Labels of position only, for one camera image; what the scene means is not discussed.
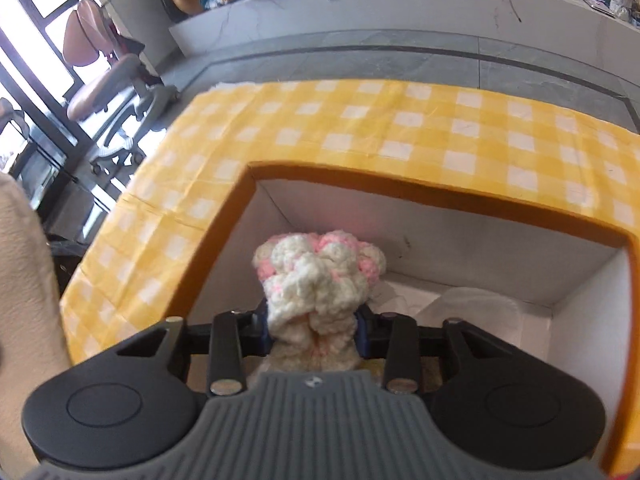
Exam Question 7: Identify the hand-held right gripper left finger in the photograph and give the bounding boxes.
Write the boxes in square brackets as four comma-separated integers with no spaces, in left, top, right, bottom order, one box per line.
[116,299,274,396]

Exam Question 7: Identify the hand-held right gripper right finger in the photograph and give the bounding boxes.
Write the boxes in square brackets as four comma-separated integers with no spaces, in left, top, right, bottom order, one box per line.
[355,304,502,395]

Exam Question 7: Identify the white pink knitted scarf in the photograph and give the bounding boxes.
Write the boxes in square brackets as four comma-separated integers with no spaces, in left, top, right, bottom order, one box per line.
[250,230,388,376]

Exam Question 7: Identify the orange cardboard box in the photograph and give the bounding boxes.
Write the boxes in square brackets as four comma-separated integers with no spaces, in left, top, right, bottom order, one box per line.
[167,160,640,476]

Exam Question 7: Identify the yellow checked tablecloth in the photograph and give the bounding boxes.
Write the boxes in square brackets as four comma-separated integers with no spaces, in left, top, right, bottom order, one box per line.
[59,79,640,366]

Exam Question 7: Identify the cream fleece cloth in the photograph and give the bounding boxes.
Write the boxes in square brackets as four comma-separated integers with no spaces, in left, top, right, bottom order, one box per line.
[0,175,68,466]

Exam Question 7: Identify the pink desk chair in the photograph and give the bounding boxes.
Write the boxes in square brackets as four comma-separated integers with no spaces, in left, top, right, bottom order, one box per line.
[62,0,181,176]

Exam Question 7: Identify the white marble television console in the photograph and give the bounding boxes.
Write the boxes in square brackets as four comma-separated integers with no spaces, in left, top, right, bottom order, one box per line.
[169,0,640,58]

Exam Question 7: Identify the window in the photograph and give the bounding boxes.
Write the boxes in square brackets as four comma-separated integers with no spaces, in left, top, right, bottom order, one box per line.
[0,0,121,211]

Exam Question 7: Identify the black cable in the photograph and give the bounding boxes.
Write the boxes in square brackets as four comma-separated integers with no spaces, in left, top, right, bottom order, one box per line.
[487,0,522,31]

